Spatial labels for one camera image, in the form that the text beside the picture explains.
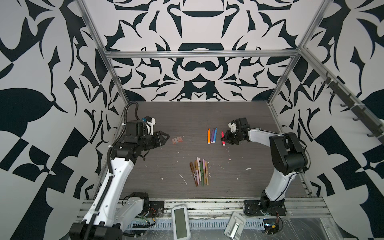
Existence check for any purple highlighter pen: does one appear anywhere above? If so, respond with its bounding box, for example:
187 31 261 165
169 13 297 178
210 128 215 144

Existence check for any tan marker pen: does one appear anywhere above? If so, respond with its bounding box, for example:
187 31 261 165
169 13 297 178
204 161 209 186

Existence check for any red highlighter pen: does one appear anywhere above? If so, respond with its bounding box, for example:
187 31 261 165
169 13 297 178
221 131 226 146

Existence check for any white tablet device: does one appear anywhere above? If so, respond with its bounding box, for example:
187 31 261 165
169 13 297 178
172 205 191 240

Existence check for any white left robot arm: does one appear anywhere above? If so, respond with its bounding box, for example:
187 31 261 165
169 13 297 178
69 102 170 240

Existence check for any small white device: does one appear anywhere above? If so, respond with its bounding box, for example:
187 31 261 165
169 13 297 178
224 212 247 240

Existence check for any brown marker pen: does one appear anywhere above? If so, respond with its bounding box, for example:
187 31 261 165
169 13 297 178
190 162 199 187

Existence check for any ochre cap pink marker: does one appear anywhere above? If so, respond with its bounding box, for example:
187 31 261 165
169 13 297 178
195 160 200 186

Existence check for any pink cap brown marker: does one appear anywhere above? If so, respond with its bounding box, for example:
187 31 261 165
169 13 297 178
202 159 208 185

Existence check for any orange highlighter pen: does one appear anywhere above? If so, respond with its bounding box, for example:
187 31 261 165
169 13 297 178
207 129 211 144

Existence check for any green marker pen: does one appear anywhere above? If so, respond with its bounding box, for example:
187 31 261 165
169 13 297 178
200 161 204 186

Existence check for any black wall hook rail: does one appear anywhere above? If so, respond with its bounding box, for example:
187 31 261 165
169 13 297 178
322 73 384 145

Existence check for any blue highlighter pen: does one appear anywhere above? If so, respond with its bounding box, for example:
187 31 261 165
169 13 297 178
212 128 217 144

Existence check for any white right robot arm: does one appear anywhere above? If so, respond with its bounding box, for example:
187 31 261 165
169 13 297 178
222 118 308 217

